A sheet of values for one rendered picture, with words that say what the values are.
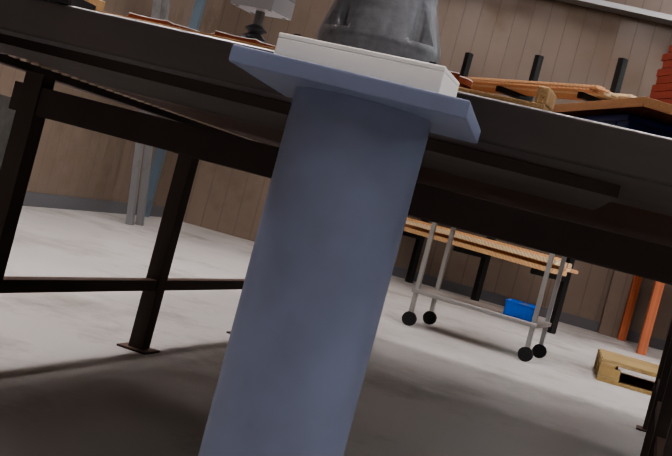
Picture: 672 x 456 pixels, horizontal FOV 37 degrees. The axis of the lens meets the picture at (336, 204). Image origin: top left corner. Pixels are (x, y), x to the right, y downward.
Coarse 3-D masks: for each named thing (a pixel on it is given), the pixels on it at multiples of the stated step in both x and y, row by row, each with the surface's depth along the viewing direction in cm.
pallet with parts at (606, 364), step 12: (600, 360) 692; (612, 360) 684; (624, 360) 709; (636, 360) 736; (600, 372) 680; (612, 372) 679; (648, 372) 674; (612, 384) 678; (624, 384) 677; (636, 384) 709; (648, 384) 741
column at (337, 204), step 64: (256, 64) 111; (320, 128) 115; (384, 128) 115; (448, 128) 122; (320, 192) 115; (384, 192) 116; (256, 256) 119; (320, 256) 114; (384, 256) 118; (256, 320) 116; (320, 320) 115; (256, 384) 115; (320, 384) 115; (256, 448) 115; (320, 448) 116
